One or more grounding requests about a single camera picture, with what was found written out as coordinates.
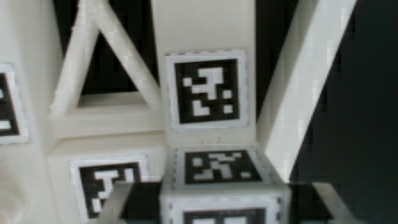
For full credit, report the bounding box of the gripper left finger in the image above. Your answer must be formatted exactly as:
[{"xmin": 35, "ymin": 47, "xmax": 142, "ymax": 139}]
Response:
[{"xmin": 94, "ymin": 182, "xmax": 155, "ymax": 224}]

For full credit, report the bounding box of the white chair seat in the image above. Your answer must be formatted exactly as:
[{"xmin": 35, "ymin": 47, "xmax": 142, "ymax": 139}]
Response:
[{"xmin": 151, "ymin": 0, "xmax": 256, "ymax": 148}]

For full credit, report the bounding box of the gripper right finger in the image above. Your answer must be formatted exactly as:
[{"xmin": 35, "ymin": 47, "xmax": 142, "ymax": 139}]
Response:
[{"xmin": 290, "ymin": 182, "xmax": 368, "ymax": 224}]

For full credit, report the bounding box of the white chair back frame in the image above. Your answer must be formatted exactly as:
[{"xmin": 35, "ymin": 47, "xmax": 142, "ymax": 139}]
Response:
[{"xmin": 0, "ymin": 0, "xmax": 357, "ymax": 224}]

